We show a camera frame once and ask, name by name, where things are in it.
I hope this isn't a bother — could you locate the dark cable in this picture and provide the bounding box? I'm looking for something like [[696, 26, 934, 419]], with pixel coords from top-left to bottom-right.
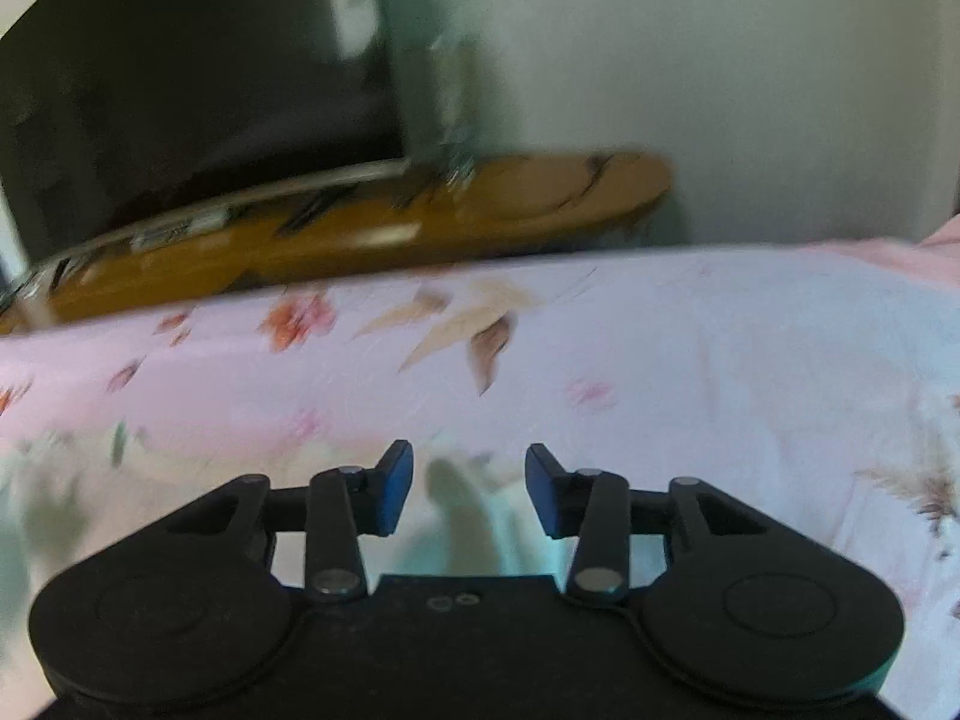
[[551, 152, 642, 207]]

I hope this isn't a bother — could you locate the wooden television stand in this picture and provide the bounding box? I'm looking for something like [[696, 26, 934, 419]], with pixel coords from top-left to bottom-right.
[[0, 150, 674, 336]]

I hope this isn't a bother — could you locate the pink floral bed sheet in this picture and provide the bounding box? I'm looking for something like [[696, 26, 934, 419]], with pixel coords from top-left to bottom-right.
[[0, 236, 960, 720]]

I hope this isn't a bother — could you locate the pink blanket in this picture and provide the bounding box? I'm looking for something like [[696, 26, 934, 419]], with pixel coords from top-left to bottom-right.
[[911, 214, 960, 271]]

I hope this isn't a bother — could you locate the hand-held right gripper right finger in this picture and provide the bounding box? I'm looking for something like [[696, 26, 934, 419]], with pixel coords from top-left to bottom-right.
[[525, 442, 760, 605]]

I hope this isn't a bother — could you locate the black flat screen television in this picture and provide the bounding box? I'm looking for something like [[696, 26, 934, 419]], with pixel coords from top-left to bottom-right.
[[0, 0, 410, 275]]

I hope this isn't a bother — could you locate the black remote control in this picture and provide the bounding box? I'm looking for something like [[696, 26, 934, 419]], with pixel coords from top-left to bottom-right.
[[279, 186, 355, 235]]

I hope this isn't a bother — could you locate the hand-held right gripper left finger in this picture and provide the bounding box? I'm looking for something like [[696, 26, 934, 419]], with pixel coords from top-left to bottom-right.
[[161, 439, 415, 602]]

